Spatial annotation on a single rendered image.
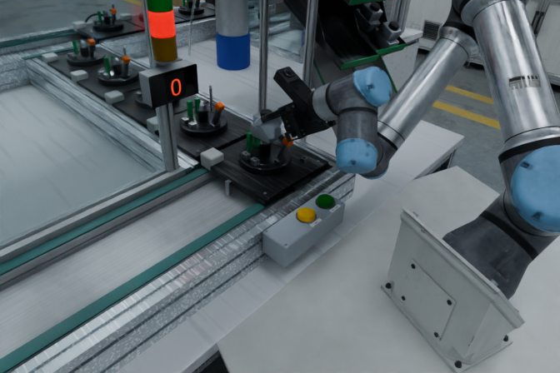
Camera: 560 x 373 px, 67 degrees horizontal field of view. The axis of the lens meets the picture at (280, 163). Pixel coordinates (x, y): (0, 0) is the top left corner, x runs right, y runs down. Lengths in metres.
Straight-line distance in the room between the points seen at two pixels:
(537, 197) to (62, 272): 0.85
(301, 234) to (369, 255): 0.20
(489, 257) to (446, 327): 0.15
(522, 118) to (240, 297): 0.62
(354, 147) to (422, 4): 4.49
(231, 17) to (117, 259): 1.25
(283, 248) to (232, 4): 1.26
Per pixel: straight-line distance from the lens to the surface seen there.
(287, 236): 0.91
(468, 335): 0.83
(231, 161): 1.11
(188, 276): 0.84
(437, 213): 1.22
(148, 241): 0.98
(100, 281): 0.93
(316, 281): 0.96
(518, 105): 0.77
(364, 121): 0.78
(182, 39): 2.31
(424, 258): 0.83
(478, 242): 0.83
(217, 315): 0.90
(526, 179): 0.71
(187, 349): 0.86
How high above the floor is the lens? 1.58
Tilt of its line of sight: 34 degrees down
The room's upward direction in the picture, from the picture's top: 3 degrees clockwise
